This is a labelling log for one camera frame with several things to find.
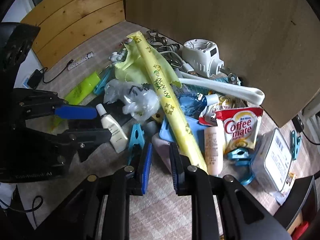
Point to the green lotion tube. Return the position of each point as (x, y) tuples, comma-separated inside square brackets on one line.
[(83, 89)]

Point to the black storage tray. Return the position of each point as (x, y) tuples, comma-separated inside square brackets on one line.
[(302, 199)]

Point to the pink cosmetic tube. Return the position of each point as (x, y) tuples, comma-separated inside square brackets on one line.
[(213, 150)]

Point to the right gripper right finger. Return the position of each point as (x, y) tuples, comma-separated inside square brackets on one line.
[(183, 179)]

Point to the teal clothespin by tube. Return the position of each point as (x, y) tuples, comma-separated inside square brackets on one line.
[(104, 76)]

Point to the crumpled clear plastic bag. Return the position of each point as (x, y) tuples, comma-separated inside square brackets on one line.
[(139, 101)]

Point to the white bead cluster toy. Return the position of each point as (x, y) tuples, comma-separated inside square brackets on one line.
[(118, 56)]

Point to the long yellow wrapped tube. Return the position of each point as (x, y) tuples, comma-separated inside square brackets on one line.
[(176, 118)]

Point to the small white cream tube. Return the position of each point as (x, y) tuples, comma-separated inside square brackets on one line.
[(118, 137)]

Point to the clear plastic lidded box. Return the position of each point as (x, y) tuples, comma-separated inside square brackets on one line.
[(272, 162)]

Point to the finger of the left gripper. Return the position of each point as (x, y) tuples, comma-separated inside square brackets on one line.
[(71, 112), (84, 141)]

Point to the white power strip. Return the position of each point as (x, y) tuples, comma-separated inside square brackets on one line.
[(80, 61)]

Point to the red pouch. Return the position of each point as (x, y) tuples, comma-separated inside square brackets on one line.
[(299, 230)]

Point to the teal plastic clip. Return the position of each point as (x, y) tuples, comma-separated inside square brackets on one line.
[(243, 157)]

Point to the coffee mate sachet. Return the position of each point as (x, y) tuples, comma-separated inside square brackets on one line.
[(239, 127)]

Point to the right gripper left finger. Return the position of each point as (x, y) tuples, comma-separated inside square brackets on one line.
[(141, 162)]

